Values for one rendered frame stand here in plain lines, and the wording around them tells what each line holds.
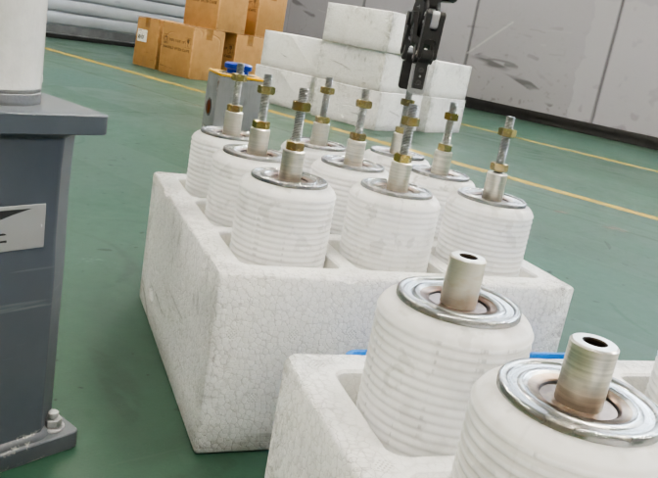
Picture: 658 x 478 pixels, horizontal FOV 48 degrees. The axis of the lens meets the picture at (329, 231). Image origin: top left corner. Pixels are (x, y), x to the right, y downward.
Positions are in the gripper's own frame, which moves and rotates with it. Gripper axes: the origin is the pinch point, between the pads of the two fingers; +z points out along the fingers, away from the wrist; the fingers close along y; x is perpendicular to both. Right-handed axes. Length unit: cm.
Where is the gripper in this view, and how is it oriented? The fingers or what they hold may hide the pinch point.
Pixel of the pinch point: (411, 81)
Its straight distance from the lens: 102.5
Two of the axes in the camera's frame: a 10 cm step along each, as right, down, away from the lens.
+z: -1.7, 9.5, 2.5
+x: 9.8, 1.4, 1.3
